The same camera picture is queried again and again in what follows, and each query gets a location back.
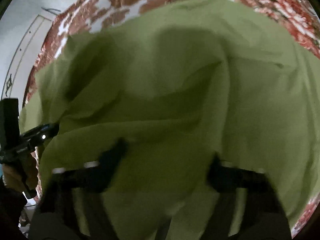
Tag person's left hand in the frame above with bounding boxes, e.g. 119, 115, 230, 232
2, 154, 39, 193

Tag green hooded jacket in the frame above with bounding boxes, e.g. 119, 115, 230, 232
18, 0, 320, 240

